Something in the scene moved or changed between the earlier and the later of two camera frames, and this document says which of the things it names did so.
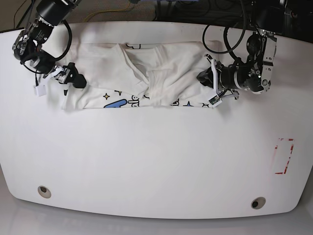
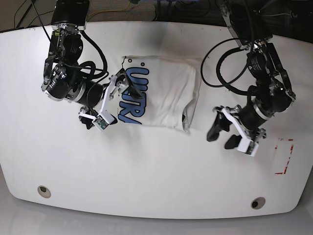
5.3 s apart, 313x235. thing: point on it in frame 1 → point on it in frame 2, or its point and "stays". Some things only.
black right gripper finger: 206,78 → 233,142
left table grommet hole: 44,192 stays
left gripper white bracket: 78,80 → 102,120
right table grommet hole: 258,202 stays
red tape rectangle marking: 276,147 stays
